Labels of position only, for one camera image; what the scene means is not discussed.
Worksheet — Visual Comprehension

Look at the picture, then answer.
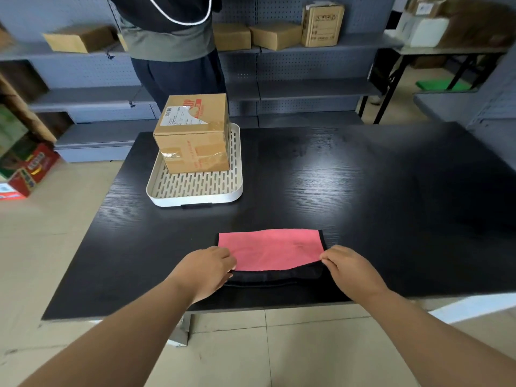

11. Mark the small labelled cardboard box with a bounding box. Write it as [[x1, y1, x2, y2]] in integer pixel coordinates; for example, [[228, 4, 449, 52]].
[[406, 0, 448, 18]]

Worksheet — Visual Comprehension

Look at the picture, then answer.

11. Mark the taped cardboard box with label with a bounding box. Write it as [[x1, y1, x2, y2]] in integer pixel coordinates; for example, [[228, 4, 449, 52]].
[[153, 93, 231, 175]]

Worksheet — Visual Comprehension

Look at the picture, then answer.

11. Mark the large brown cardboard box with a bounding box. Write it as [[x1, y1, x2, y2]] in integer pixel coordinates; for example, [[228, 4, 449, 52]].
[[439, 0, 516, 49]]

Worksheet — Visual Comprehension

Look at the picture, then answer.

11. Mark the grey metal shelving unit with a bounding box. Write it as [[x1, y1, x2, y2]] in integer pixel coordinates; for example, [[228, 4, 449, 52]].
[[0, 0, 405, 163]]

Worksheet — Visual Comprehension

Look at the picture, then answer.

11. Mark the person's left hand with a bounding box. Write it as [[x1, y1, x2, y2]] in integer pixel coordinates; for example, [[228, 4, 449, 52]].
[[168, 246, 238, 306]]

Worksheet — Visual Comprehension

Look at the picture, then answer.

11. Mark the plain brown cardboard box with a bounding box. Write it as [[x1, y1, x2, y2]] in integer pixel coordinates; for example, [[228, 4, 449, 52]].
[[249, 23, 303, 51], [42, 25, 118, 54], [212, 23, 252, 52]]

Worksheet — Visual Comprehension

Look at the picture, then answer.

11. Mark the red printed carton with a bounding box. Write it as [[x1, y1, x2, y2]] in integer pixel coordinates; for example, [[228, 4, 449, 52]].
[[0, 142, 61, 200]]

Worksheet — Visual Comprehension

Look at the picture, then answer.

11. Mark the upright printed cardboard box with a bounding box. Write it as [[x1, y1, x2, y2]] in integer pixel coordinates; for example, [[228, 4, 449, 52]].
[[301, 1, 346, 48]]

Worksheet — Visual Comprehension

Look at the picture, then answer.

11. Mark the folding table with black legs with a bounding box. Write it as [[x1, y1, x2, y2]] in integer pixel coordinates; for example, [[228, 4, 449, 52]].
[[373, 45, 509, 125]]

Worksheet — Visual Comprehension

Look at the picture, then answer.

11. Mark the white box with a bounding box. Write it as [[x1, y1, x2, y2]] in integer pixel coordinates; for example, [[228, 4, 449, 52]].
[[396, 13, 450, 48]]

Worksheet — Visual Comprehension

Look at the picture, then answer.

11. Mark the white slotted tray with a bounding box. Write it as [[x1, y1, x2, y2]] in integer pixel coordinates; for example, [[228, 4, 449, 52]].
[[146, 123, 244, 208]]

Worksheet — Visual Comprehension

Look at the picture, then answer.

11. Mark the green printed carton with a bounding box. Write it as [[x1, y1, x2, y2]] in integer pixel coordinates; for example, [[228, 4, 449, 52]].
[[0, 105, 30, 157]]

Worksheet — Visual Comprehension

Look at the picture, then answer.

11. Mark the person's right forearm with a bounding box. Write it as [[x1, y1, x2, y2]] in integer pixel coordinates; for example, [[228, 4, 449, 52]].
[[358, 289, 516, 387]]

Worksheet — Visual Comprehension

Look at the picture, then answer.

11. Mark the person's left forearm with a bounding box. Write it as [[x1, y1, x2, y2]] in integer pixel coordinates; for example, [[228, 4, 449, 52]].
[[18, 278, 195, 387]]

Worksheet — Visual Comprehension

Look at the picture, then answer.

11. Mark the green flat object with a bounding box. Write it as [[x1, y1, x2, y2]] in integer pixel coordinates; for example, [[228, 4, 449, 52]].
[[415, 78, 472, 92]]

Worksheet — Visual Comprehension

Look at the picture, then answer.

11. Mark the person's right hand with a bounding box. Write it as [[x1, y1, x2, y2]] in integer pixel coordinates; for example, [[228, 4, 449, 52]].
[[320, 244, 390, 306]]

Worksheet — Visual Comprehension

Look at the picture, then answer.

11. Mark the pink and black cloth pouch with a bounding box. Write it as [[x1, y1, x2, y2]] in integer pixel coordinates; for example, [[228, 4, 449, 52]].
[[213, 229, 328, 288]]

